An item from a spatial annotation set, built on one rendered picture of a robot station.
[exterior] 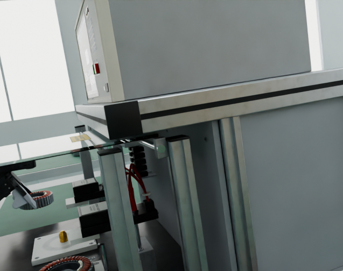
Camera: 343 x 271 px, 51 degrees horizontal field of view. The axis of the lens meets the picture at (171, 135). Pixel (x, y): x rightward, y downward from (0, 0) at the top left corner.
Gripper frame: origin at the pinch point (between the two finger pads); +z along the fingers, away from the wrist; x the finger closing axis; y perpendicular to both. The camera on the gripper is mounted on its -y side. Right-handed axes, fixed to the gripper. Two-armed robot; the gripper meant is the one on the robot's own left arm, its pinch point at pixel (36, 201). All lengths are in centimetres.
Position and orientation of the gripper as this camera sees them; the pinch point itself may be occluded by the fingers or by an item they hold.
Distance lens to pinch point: 131.5
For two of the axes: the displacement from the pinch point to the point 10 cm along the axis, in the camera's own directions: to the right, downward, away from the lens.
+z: 5.8, 7.6, 3.0
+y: -7.2, 6.5, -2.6
